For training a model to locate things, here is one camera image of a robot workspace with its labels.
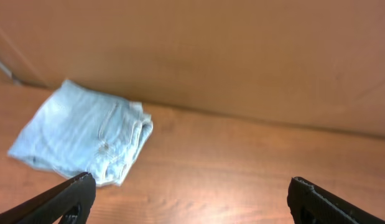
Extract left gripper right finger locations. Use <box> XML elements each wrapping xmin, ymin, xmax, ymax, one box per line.
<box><xmin>287</xmin><ymin>177</ymin><xmax>385</xmax><ymax>224</ymax></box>

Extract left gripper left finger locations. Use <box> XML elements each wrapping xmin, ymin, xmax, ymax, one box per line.
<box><xmin>0</xmin><ymin>172</ymin><xmax>96</xmax><ymax>224</ymax></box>

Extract light blue denim shorts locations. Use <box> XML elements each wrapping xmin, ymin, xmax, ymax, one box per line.
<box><xmin>7</xmin><ymin>80</ymin><xmax>153</xmax><ymax>187</ymax></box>

